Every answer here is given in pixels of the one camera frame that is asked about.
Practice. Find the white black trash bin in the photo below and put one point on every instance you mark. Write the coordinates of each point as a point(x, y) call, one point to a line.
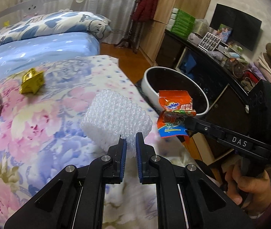
point(163, 78)

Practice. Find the red coat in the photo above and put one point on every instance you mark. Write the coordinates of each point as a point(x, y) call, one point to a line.
point(145, 10)

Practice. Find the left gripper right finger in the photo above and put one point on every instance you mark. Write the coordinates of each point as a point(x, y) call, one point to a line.
point(186, 197)

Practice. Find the blue white cartoon quilt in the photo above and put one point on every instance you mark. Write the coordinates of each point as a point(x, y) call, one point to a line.
point(57, 23)

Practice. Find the photo grid frame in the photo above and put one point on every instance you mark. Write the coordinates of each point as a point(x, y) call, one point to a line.
point(209, 42)

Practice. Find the blue bed sheet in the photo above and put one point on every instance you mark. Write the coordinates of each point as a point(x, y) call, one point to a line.
point(22, 55)

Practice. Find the wooden coat stand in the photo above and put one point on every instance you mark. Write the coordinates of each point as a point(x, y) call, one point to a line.
point(128, 39)

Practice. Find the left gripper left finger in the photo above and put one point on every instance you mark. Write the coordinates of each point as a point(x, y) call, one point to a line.
point(74, 198)

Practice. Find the black tv cabinet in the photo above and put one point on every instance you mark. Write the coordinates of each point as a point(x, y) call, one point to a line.
point(207, 72)

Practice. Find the black television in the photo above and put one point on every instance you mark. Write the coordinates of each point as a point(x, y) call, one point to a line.
point(238, 25)

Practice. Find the orange ovaltine wrapper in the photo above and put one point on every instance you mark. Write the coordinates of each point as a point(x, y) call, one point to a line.
point(175, 106)

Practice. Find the green white box stack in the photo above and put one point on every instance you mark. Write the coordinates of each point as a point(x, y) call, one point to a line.
point(180, 23)

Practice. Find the framed colour photo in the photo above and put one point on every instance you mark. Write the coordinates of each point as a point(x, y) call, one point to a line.
point(224, 32)

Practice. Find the white bed guard rail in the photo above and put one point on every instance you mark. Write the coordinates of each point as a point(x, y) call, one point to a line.
point(32, 8)

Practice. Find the yellow snack bag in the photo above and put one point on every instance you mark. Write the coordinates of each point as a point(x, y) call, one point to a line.
point(32, 81)

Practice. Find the white foam net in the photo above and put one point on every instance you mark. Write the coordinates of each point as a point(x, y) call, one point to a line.
point(111, 116)

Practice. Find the right hand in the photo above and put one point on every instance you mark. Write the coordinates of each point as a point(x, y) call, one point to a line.
point(259, 188)

